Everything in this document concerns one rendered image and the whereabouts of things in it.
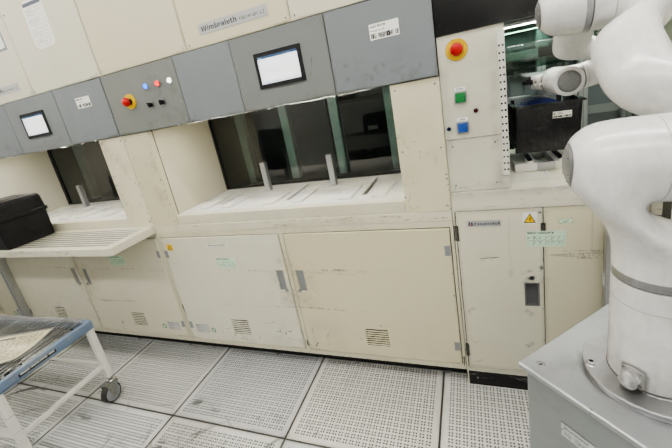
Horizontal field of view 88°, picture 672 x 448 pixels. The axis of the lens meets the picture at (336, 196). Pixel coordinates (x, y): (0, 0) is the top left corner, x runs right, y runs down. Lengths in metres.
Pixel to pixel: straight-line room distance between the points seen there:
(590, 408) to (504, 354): 0.98
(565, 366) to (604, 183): 0.36
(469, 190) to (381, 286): 0.55
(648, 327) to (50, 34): 2.34
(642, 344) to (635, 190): 0.24
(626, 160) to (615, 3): 0.39
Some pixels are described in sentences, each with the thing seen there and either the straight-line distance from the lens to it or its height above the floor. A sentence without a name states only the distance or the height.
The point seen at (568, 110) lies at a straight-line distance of 1.52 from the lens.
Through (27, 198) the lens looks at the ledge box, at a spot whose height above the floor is 1.04.
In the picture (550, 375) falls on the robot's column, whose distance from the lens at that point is 0.77.
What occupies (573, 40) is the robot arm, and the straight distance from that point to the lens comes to 1.15.
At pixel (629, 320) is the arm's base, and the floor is 0.89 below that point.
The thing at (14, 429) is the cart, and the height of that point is 0.25.
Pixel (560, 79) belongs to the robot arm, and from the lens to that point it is 1.27.
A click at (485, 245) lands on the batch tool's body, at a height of 0.66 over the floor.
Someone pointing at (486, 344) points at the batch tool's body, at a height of 0.21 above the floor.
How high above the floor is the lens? 1.29
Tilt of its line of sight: 16 degrees down
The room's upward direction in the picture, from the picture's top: 11 degrees counter-clockwise
